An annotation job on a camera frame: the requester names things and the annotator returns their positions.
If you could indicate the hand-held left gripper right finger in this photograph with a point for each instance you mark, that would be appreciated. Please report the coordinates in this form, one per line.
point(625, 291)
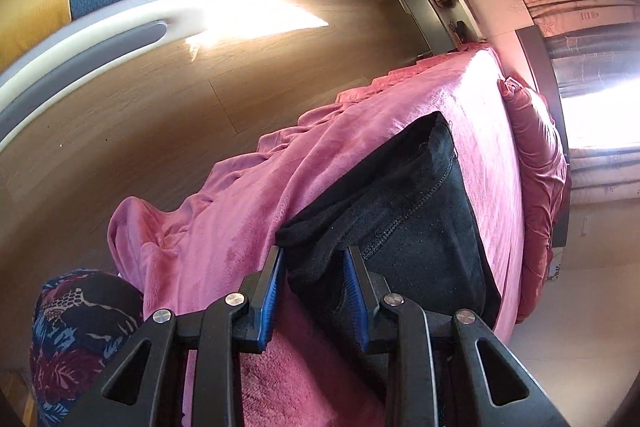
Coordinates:
point(356, 292)

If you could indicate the person's floral trouser leg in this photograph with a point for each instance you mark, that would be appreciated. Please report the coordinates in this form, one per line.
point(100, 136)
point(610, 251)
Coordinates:
point(80, 337)

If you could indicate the black pants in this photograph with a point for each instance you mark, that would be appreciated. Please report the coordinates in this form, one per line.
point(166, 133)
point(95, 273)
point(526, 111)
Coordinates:
point(410, 217)

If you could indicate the bed with pink sheet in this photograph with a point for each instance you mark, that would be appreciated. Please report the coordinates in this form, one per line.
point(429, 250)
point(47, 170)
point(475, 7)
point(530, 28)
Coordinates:
point(300, 167)

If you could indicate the red quilt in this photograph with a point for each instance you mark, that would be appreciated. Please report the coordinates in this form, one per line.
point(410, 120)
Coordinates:
point(535, 157)

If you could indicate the window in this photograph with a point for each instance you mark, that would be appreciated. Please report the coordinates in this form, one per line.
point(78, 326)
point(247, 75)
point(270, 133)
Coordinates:
point(600, 117)

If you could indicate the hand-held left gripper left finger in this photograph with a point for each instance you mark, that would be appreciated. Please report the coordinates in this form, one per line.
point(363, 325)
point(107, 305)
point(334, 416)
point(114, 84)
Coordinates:
point(267, 307)

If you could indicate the white grey nightstand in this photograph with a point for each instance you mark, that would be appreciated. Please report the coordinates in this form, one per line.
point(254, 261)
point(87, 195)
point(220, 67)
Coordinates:
point(425, 17)

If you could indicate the brown sheer curtain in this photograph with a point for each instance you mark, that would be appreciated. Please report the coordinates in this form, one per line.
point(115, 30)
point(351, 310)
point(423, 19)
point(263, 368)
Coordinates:
point(595, 62)

